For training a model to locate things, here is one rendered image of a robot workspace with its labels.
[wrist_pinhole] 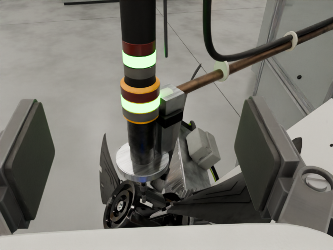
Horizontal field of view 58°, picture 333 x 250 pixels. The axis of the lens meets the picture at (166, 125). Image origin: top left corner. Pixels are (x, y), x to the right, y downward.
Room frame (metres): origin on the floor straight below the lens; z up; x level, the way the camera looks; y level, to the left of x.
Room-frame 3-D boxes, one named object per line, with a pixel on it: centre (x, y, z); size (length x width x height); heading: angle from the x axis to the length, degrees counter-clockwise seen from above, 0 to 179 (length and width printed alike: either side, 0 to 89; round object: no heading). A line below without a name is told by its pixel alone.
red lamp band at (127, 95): (0.28, 0.03, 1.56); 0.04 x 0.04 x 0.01
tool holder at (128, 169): (0.29, 0.02, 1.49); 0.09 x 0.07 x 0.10; 130
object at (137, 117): (0.28, 0.03, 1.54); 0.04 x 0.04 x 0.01
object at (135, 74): (0.28, 0.03, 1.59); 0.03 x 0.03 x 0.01
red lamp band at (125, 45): (0.28, 0.03, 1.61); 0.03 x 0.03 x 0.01
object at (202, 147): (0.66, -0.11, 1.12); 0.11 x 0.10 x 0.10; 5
